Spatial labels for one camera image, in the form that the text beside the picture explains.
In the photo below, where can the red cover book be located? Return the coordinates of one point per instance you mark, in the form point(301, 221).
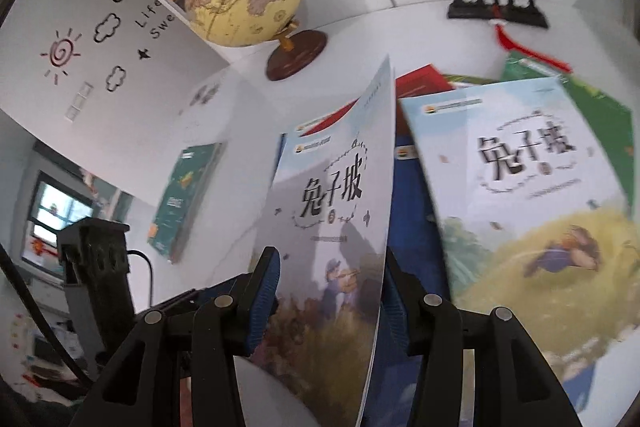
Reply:
point(422, 82)

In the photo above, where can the brown field cover book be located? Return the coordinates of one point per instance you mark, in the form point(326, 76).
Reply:
point(330, 207)

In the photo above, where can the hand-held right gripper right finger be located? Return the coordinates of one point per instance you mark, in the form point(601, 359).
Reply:
point(397, 317)

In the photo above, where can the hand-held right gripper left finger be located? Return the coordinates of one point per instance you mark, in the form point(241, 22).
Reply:
point(262, 292)

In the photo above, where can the white wall switch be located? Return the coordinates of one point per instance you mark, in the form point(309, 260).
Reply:
point(86, 90)
point(72, 112)

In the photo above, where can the yellow meadow cover book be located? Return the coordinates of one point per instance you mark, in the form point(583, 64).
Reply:
point(525, 217)

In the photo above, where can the blue cover book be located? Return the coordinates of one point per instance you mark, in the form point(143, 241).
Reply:
point(410, 207)

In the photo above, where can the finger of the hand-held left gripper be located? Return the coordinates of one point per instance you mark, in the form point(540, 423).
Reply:
point(200, 293)

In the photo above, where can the red tassel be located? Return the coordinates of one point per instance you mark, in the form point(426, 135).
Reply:
point(530, 54)

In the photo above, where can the glass window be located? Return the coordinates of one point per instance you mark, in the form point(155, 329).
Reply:
point(55, 207)

